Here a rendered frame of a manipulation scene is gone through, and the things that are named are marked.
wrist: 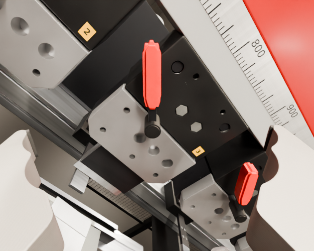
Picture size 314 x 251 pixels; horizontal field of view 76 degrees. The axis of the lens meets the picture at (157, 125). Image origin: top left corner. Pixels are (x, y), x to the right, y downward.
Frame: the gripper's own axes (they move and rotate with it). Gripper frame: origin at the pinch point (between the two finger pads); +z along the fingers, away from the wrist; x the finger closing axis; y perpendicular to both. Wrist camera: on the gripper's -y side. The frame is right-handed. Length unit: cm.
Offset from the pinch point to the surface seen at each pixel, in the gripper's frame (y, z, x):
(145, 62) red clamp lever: -1.6, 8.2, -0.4
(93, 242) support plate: 32.0, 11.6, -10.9
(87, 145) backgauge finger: 24.8, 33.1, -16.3
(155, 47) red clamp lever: -3.0, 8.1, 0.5
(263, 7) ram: -6.0, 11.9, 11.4
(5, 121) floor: 68, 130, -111
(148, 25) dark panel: -1, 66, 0
